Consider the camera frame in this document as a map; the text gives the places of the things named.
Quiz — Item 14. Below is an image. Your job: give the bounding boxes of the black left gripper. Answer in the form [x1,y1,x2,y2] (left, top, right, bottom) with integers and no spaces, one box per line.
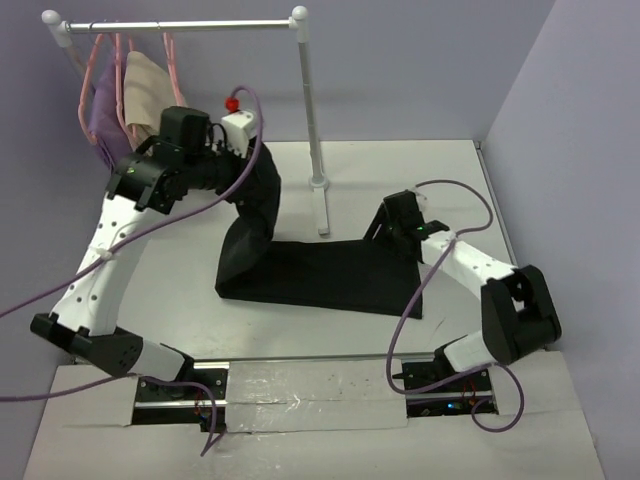
[184,138,268,204]

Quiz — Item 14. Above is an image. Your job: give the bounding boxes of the black trousers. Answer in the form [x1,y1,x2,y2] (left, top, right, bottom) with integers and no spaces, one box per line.
[214,146,422,318]

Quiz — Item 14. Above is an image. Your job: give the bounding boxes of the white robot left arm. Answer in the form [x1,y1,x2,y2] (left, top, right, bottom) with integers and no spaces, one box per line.
[30,106,269,399]

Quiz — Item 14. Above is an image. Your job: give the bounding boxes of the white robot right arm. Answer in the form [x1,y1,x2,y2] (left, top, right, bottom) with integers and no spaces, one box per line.
[365,190,562,391]

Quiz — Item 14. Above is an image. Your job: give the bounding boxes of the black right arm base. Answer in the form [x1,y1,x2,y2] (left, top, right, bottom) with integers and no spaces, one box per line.
[392,361,497,418]

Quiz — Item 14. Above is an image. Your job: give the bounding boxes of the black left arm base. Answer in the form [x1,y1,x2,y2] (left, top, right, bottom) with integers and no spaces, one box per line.
[132,362,229,433]

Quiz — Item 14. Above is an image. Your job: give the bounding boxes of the pink hanger with beige trousers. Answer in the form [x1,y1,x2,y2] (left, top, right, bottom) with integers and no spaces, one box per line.
[114,33,136,148]

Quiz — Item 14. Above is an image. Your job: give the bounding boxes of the beige folded trousers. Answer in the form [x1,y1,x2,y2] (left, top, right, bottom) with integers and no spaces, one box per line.
[124,51,178,145]

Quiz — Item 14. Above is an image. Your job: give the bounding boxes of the pink hanger with purple cloth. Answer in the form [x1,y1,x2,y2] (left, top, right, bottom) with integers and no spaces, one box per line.
[77,34,105,146]

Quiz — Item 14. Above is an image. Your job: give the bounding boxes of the empty pink hanger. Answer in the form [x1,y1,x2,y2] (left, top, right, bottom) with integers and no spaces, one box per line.
[163,32,185,106]

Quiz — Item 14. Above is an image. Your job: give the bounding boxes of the purple folded cloth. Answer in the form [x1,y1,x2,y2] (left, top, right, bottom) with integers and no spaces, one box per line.
[88,60,132,172]

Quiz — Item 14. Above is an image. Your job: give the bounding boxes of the white metal clothes rack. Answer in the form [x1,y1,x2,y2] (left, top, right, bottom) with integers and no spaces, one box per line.
[41,6,330,236]

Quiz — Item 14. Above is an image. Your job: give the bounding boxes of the silver tape patch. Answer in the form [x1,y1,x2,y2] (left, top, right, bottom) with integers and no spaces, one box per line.
[225,359,408,434]

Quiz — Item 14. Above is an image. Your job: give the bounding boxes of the white cardboard cover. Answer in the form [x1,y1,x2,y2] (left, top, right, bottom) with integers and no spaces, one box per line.
[22,349,601,480]

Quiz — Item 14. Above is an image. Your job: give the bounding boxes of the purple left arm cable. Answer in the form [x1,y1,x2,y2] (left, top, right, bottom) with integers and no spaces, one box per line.
[0,85,265,457]

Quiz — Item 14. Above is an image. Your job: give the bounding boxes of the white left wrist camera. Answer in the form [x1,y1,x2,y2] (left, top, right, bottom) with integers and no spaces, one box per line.
[220,110,257,158]

